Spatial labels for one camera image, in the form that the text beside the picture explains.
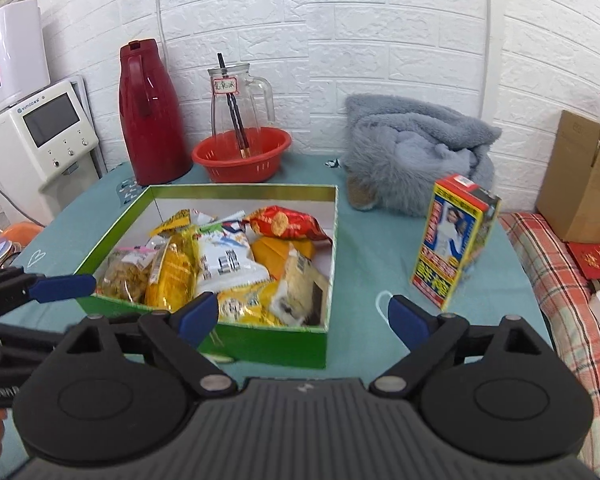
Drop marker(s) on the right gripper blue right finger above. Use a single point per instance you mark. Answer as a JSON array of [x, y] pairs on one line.
[[431, 341]]

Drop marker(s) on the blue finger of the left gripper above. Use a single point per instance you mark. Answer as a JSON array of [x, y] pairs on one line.
[[18, 288]]

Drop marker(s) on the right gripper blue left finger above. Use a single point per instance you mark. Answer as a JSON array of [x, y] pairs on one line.
[[174, 338]]

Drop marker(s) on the pink-topped brown snack bag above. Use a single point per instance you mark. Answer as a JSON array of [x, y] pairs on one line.
[[124, 274]]

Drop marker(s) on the clear bag of cakes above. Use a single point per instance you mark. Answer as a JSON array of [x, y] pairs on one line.
[[301, 292]]

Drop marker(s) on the red orange chip bag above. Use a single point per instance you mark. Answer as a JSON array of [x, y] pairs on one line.
[[286, 224]]

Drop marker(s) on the yellow corn snack bag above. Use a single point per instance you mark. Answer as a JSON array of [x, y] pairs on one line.
[[171, 281]]

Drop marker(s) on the orange plastic basin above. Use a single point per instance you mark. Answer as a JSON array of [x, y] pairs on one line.
[[15, 238]]

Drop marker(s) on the white snack bag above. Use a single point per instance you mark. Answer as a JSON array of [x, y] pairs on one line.
[[225, 259]]

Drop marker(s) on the green cardboard box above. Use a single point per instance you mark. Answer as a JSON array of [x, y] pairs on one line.
[[163, 210]]

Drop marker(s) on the orange flat snack packet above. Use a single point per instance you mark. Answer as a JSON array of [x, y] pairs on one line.
[[273, 252]]

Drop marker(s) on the yellow red printed carton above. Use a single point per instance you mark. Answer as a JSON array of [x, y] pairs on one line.
[[460, 220]]

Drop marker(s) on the white machine with screen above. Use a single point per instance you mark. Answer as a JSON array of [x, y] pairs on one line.
[[49, 153]]

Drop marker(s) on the red plaid cloth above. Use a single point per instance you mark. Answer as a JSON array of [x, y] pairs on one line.
[[562, 294]]

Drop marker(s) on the red plastic basket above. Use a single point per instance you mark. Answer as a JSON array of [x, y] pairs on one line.
[[226, 162]]

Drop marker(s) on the grey fluffy blanket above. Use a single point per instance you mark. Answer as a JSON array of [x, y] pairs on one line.
[[396, 148]]

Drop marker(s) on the black chopsticks in pitcher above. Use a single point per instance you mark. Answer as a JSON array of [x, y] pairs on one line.
[[228, 86]]

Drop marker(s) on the red thermos jug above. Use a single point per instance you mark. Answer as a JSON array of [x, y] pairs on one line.
[[150, 116]]

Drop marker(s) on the red envelope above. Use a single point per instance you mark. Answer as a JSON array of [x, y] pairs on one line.
[[587, 257]]

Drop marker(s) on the brown cardboard box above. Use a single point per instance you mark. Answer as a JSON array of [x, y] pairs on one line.
[[569, 198]]

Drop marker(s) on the clear glass pitcher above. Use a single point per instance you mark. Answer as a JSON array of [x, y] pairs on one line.
[[254, 97]]

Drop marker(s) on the white wall water purifier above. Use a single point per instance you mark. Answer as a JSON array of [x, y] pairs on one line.
[[23, 62]]

